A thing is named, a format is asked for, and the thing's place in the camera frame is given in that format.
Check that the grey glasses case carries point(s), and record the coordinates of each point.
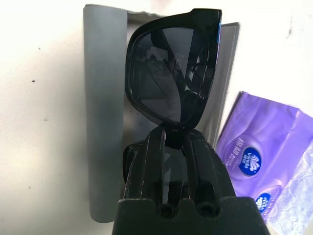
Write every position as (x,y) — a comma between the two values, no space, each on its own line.
(102,98)

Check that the black sunglasses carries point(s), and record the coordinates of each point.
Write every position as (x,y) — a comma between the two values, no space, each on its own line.
(171,73)

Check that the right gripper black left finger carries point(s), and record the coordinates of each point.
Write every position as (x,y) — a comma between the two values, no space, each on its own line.
(149,171)

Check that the purple tissue pack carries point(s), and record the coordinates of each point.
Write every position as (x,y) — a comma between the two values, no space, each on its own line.
(269,137)

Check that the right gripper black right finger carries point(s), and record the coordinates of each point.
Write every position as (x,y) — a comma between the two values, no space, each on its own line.
(207,164)

